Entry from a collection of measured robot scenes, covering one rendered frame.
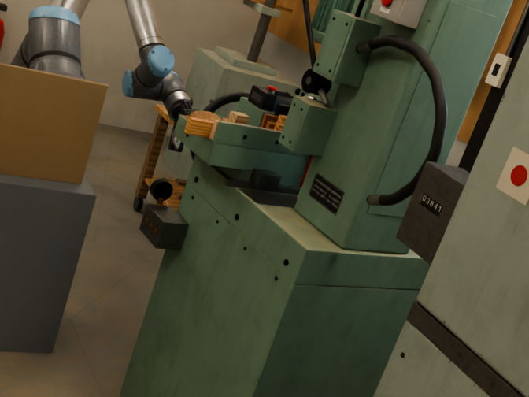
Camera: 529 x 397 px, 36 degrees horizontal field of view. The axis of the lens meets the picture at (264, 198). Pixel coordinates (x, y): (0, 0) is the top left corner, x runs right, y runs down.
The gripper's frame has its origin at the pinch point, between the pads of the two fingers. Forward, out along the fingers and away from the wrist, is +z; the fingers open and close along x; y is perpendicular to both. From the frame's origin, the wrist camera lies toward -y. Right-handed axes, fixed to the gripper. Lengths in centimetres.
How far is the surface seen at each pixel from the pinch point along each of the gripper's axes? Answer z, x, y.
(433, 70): 74, -14, 88
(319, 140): 57, -13, 54
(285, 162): 44, -7, 36
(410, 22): 59, -13, 90
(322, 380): 93, -1, 8
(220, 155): 45, -27, 35
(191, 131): 40, -35, 38
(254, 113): 22.6, -6.4, 34.9
